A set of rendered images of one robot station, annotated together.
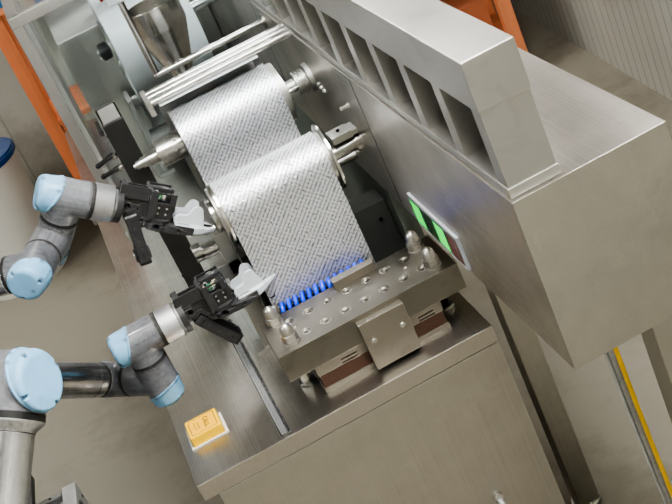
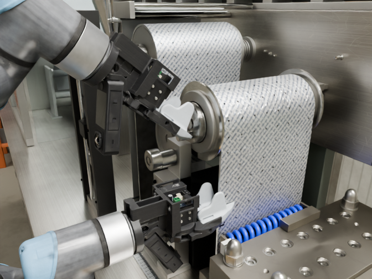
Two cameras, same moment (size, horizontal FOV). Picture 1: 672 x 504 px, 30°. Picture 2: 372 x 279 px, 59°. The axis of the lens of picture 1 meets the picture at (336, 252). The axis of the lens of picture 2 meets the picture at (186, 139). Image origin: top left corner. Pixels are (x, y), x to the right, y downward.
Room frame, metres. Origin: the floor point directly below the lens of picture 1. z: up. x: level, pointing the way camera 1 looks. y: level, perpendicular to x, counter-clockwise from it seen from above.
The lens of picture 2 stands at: (1.87, 0.44, 1.44)
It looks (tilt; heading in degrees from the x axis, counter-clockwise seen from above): 22 degrees down; 335
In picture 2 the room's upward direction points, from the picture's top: straight up
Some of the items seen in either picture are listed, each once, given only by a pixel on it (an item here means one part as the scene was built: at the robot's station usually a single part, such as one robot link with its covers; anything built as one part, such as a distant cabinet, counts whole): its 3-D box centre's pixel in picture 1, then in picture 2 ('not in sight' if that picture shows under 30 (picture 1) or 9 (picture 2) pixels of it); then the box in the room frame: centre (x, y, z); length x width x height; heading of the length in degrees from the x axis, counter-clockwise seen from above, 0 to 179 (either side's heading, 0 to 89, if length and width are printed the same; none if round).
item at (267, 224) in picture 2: (325, 287); (268, 225); (2.31, 0.05, 1.03); 0.21 x 0.04 x 0.03; 97
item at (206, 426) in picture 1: (204, 427); not in sight; (2.19, 0.39, 0.91); 0.07 x 0.07 x 0.02; 7
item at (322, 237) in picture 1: (307, 249); (265, 184); (2.33, 0.05, 1.11); 0.23 x 0.01 x 0.18; 97
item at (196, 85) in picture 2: (220, 212); (199, 121); (2.38, 0.18, 1.25); 0.15 x 0.01 x 0.15; 7
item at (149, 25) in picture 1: (154, 14); not in sight; (3.11, 0.16, 1.50); 0.14 x 0.14 x 0.06
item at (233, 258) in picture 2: (270, 315); (233, 250); (2.25, 0.17, 1.05); 0.04 x 0.04 x 0.04
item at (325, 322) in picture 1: (361, 306); (318, 256); (2.22, 0.00, 1.00); 0.40 x 0.16 x 0.06; 97
